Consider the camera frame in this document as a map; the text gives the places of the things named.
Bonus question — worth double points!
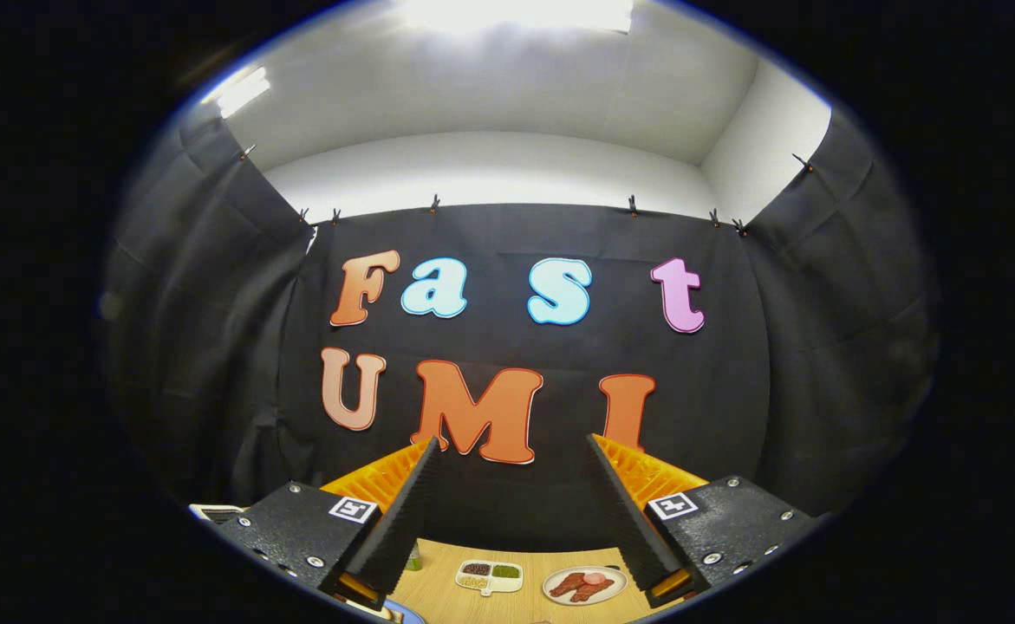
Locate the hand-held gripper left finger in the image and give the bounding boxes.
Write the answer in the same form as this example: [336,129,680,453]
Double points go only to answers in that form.
[212,436,441,611]

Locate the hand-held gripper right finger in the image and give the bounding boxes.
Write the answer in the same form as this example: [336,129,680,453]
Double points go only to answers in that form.
[585,433,825,609]

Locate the white oval meat plate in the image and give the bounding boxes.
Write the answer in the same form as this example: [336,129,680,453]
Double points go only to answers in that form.
[542,566,628,606]

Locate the white divided dish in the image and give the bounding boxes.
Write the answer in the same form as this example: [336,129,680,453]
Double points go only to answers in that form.
[455,560,524,597]

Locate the row of black cloth clips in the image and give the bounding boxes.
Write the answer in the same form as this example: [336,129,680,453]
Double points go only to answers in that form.
[238,143,816,239]

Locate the narrow ceiling light strip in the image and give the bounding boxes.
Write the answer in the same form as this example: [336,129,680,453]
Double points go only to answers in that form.
[216,67,273,120]

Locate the wide ceiling light panel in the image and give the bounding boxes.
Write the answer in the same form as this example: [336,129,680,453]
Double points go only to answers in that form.
[397,0,636,35]

